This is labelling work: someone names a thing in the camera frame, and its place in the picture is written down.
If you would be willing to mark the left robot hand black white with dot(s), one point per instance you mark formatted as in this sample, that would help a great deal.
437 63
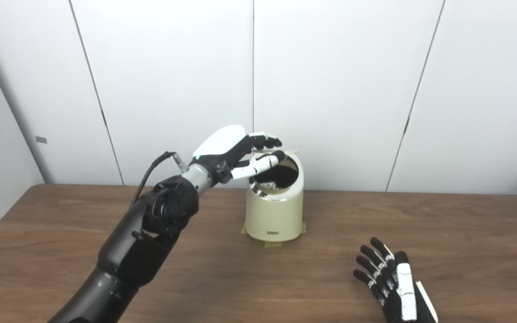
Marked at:
222 143

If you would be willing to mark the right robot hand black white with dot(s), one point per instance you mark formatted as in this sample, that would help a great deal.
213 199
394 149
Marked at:
404 287

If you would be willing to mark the small gray wall label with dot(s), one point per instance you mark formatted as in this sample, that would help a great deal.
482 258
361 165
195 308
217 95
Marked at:
41 140

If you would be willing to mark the cream-colored round bin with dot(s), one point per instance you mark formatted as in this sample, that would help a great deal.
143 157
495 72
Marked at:
274 215

